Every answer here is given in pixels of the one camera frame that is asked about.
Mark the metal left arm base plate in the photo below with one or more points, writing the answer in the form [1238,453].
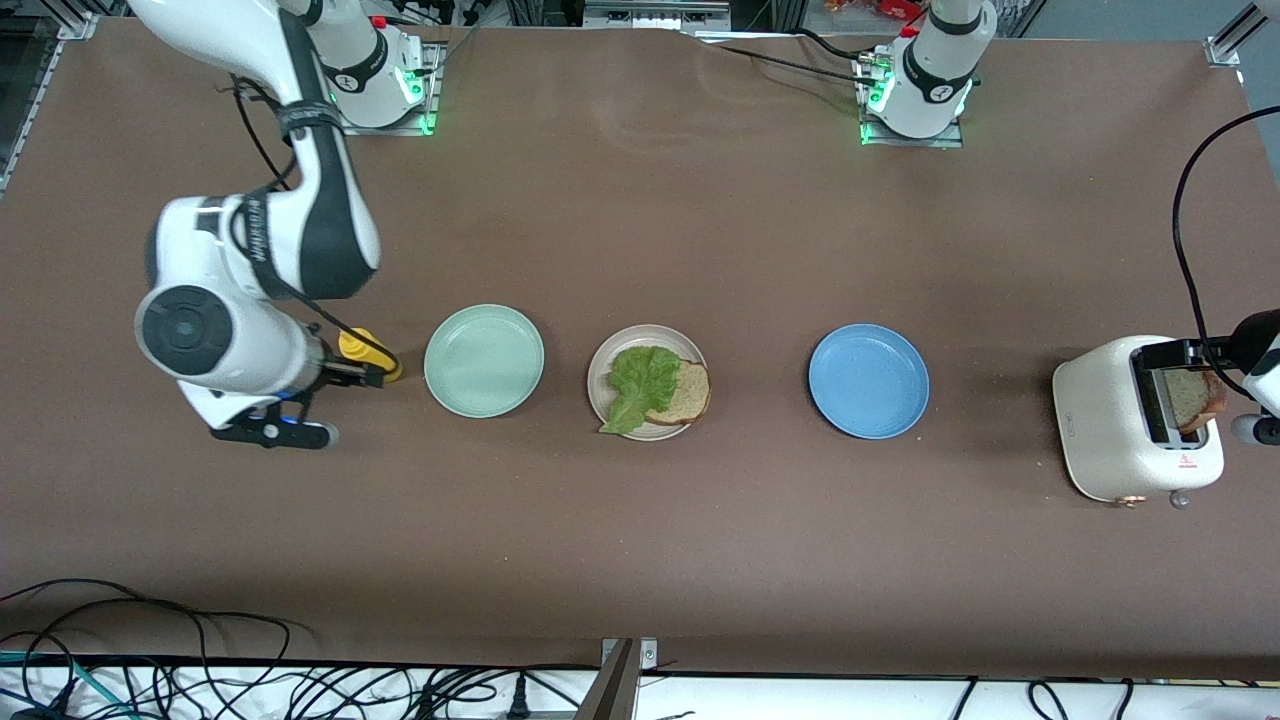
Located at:
[910,142]

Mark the grey metal device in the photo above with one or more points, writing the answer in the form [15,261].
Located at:
[655,15]

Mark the blue plate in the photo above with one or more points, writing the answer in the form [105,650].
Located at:
[869,381]

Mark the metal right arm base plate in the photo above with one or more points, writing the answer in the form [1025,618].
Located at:
[436,90]

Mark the white toaster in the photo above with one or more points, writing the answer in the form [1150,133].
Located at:
[1100,430]

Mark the beige plate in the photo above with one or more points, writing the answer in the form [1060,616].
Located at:
[650,335]

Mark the red packet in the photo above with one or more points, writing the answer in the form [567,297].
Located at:
[895,8]

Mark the brown bread slice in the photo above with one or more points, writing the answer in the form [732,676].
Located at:
[690,392]
[1195,400]

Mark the green lettuce leaf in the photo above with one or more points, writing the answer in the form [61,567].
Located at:
[640,385]

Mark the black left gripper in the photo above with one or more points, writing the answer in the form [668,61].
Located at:
[1252,343]

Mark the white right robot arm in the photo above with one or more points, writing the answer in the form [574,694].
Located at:
[250,240]

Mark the mint green plate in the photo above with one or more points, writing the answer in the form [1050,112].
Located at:
[484,361]

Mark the black power plug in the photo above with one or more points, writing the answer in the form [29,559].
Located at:
[519,700]

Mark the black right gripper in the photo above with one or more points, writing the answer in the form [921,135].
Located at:
[331,376]

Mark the yellow mustard squeeze bottle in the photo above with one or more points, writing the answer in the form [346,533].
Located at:
[352,348]

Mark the aluminium frame profile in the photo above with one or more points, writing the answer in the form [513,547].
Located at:
[1225,48]
[75,25]

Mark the metal table bracket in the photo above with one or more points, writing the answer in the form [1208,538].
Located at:
[615,690]

